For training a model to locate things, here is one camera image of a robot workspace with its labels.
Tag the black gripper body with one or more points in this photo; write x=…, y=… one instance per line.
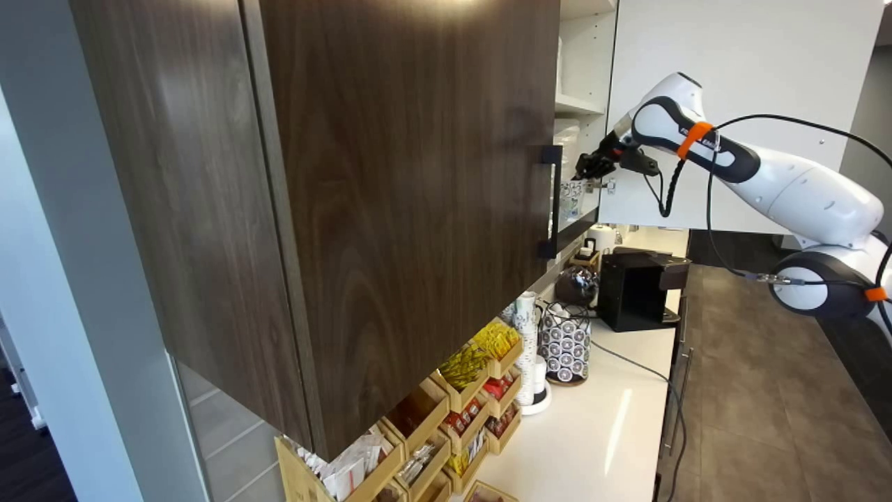
x=611, y=154

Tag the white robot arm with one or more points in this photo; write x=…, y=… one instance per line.
x=842, y=266

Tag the black coffee machine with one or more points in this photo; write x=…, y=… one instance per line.
x=633, y=289

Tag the white open cabinet door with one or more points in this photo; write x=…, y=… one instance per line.
x=791, y=56

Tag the dark wood upper cabinet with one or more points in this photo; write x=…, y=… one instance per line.
x=328, y=197

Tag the stack of paper cups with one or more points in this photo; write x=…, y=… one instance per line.
x=527, y=328

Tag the wooden tea bag organizer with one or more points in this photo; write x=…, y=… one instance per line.
x=433, y=441

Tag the black cabinet door handle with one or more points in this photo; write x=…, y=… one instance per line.
x=551, y=200

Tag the wire coffee pod holder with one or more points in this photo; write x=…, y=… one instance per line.
x=565, y=344

